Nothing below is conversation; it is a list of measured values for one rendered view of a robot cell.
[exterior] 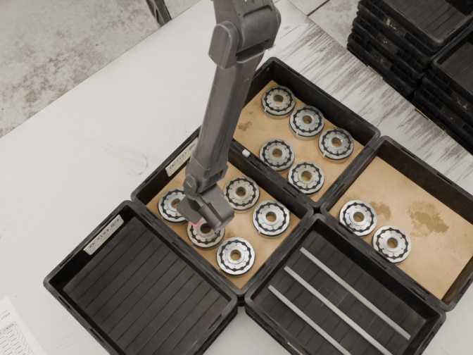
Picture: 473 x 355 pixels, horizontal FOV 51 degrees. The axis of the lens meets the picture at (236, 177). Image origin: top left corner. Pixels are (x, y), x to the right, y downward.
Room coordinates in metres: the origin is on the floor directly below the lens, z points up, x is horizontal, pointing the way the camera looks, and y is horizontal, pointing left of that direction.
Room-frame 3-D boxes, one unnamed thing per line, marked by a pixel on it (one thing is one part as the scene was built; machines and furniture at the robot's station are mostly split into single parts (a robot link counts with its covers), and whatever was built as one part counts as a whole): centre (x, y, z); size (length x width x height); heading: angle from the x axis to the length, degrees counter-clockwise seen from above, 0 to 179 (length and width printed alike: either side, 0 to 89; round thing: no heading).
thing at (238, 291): (0.44, 0.04, 0.92); 0.40 x 0.30 x 0.02; 46
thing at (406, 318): (0.16, -0.25, 0.87); 0.40 x 0.30 x 0.11; 46
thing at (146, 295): (0.22, 0.25, 0.87); 0.40 x 0.30 x 0.11; 46
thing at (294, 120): (0.71, -0.22, 0.86); 0.10 x 0.10 x 0.01
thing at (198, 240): (0.39, 0.09, 0.86); 0.10 x 0.10 x 0.01
